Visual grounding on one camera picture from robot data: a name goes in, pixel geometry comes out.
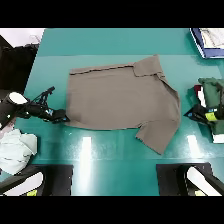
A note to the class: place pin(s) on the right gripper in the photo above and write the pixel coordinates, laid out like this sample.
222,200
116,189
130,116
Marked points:
199,115

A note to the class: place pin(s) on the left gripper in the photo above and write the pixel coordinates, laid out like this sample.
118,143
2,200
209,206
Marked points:
59,115

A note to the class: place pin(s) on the brown T-shirt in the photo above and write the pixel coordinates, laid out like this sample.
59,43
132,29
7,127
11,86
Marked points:
123,96

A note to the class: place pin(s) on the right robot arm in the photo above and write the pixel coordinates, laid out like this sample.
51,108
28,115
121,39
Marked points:
199,176

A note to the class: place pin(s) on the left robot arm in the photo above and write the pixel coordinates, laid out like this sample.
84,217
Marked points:
16,99

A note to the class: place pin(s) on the red garment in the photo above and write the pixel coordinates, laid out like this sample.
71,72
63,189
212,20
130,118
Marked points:
197,90

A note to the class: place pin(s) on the green garment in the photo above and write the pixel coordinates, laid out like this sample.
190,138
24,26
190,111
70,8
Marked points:
211,91

